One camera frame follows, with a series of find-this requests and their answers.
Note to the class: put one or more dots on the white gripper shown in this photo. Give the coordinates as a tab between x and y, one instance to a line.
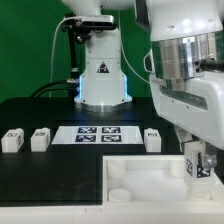
199	110

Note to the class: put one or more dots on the white square table top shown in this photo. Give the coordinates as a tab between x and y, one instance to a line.
156	179

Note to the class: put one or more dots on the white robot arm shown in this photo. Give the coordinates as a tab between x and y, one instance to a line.
185	62

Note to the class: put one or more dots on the white sheet with fiducial markers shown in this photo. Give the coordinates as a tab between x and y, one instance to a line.
67	135

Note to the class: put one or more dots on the white obstacle fence rail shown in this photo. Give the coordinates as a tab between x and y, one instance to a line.
134	213

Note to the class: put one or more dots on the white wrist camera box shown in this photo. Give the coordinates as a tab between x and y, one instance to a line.
148	65

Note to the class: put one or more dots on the black camera on stand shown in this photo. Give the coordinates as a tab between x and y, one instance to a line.
78	29

